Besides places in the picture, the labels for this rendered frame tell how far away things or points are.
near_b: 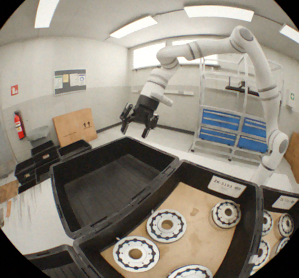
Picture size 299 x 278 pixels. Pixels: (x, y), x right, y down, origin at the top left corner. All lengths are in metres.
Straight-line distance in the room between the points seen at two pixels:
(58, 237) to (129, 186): 0.42
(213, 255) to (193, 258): 0.05
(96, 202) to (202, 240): 0.34
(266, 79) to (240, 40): 0.15
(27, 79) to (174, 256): 2.98
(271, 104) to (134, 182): 0.58
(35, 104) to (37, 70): 0.73
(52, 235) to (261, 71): 0.97
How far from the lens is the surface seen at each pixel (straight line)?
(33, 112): 2.77
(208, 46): 0.41
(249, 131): 2.16
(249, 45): 0.44
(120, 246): 0.30
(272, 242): 0.51
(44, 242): 0.62
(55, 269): 0.42
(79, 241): 0.25
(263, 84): 0.44
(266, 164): 0.55
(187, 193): 0.40
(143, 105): 0.34
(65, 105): 2.81
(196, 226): 0.35
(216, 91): 2.79
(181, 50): 0.39
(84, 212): 0.39
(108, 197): 0.40
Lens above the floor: 1.15
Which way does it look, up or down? 21 degrees down
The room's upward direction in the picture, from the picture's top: straight up
